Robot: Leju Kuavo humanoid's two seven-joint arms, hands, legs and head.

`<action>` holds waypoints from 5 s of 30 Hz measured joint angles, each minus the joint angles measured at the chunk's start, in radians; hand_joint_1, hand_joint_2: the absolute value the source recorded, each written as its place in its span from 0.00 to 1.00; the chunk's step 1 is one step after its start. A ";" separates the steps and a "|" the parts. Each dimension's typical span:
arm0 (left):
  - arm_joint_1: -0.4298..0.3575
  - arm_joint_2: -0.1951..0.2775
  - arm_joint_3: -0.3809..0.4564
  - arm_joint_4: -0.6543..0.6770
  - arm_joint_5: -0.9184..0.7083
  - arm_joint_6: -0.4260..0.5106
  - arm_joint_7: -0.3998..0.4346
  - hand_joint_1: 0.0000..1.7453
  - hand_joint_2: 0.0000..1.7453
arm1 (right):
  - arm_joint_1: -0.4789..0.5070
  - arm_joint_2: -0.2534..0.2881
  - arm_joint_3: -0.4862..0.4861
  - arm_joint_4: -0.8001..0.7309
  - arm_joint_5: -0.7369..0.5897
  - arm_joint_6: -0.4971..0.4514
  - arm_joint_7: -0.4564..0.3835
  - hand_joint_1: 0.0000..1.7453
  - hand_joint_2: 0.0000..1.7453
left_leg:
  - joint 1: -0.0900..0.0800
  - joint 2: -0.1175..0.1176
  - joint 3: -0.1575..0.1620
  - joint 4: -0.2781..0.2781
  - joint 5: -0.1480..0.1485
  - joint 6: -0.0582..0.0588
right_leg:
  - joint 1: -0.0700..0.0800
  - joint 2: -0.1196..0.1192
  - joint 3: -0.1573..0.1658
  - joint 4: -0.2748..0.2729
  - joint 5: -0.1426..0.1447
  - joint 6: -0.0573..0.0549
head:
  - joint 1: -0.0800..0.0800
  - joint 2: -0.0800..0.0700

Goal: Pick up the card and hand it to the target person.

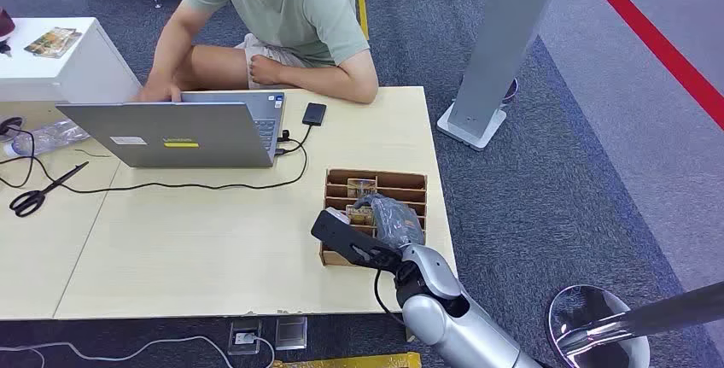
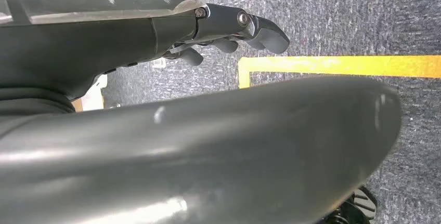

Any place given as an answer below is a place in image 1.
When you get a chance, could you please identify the person's left hand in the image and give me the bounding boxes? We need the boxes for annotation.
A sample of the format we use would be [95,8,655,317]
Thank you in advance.
[248,54,284,88]

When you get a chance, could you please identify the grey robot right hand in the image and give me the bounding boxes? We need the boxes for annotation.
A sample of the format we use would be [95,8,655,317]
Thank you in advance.
[353,192,426,250]

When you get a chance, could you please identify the person's right hand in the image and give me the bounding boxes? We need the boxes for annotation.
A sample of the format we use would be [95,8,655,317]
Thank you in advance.
[133,79,184,103]

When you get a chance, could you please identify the wooden card holder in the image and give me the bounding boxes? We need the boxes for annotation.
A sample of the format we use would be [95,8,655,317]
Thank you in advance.
[319,168,429,269]

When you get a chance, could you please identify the printed card in holder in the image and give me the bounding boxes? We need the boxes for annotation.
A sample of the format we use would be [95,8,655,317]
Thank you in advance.
[346,178,378,200]

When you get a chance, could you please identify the person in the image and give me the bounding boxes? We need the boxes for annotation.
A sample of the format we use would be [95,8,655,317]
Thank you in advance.
[132,0,380,105]

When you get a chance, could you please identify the grey laptop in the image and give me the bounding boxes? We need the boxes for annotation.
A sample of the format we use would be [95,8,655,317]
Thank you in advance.
[55,91,287,170]

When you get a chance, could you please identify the black external drive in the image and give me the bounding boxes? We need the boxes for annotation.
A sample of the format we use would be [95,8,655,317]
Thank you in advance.
[301,102,328,127]

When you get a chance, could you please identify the white cabinet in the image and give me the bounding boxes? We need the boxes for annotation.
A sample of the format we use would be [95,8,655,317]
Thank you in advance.
[0,16,143,104]

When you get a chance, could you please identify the yellow floor tape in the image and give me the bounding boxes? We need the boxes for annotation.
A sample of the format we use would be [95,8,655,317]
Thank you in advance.
[354,0,371,41]

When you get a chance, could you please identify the clear plastic bottle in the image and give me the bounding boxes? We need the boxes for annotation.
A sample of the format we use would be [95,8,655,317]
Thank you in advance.
[3,119,91,158]

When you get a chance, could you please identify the stack of printed cards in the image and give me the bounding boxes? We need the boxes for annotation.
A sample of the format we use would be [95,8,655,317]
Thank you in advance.
[23,26,84,60]

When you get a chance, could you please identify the yellow floor object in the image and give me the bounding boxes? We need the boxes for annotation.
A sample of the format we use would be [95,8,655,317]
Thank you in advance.
[271,352,423,368]

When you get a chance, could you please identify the metal floor plate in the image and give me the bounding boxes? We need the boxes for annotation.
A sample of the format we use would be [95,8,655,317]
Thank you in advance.
[274,316,309,351]

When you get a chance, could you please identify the black round object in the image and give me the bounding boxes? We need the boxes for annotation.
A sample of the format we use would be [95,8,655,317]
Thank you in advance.
[0,116,26,143]

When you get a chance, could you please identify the dark red object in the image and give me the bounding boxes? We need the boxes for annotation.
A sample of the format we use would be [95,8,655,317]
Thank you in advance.
[0,8,16,43]

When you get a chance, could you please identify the black scissors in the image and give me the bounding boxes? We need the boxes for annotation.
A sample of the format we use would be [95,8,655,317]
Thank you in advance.
[9,161,91,219]

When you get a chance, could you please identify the floor power socket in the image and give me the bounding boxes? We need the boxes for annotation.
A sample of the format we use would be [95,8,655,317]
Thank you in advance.
[227,319,264,356]

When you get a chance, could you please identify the grey floor-standing pillar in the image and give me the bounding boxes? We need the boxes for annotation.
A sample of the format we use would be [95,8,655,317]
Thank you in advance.
[436,0,567,152]

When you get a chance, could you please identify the red barrier belt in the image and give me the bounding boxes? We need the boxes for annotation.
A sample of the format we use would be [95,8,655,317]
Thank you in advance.
[571,0,724,131]

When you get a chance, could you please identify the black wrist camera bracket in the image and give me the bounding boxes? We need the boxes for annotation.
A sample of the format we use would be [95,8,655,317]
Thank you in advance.
[310,207,404,273]

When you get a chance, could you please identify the short black drive cable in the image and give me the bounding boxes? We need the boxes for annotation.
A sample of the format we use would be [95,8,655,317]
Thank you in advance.
[276,124,313,155]

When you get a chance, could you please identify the long black cable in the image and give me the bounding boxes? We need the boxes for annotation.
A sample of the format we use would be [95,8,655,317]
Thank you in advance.
[0,125,310,195]

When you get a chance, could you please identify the white floor cable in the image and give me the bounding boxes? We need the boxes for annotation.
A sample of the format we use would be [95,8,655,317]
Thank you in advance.
[0,335,277,368]

